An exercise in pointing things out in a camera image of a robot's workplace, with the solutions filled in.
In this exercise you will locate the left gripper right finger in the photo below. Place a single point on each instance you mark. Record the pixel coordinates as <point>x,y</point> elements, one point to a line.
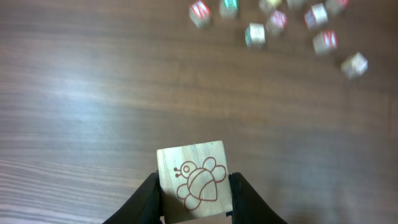
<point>248,206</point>

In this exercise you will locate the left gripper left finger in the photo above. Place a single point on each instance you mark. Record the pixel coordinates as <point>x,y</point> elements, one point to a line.
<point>144,206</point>

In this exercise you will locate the wooden block blue side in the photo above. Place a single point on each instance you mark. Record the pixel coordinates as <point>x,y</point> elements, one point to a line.
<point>194,181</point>

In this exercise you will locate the red Y block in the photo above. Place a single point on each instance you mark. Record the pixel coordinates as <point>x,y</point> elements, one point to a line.
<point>325,42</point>

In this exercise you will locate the white block black drawing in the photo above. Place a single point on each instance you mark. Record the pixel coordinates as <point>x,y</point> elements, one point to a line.
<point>255,36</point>

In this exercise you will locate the red 9 block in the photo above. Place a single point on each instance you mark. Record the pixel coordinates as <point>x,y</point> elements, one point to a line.
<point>276,23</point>

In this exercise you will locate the green Z block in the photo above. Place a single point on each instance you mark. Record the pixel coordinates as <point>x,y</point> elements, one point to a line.
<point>229,9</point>

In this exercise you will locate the red A block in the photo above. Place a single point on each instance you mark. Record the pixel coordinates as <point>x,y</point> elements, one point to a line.
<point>200,14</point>

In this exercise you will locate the white block red side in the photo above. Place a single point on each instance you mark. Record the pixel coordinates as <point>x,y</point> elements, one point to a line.
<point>316,16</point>

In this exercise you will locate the yellow top block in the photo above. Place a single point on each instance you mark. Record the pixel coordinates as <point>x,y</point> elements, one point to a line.
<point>269,6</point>

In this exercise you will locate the green N block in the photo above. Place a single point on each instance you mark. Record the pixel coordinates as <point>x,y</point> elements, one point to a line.
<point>296,4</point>

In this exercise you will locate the red M block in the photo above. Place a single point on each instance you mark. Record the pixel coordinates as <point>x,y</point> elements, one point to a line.
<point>335,7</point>

